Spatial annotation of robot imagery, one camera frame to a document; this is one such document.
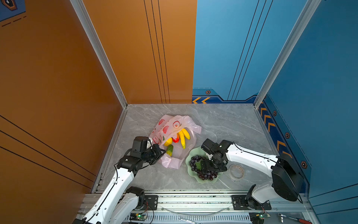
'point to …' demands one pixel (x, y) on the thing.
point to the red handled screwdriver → (305, 221)
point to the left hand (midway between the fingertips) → (167, 148)
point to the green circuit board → (138, 217)
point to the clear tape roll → (236, 171)
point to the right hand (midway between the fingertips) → (208, 172)
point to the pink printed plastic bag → (163, 127)
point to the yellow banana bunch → (182, 134)
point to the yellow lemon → (168, 142)
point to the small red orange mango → (177, 138)
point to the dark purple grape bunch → (195, 165)
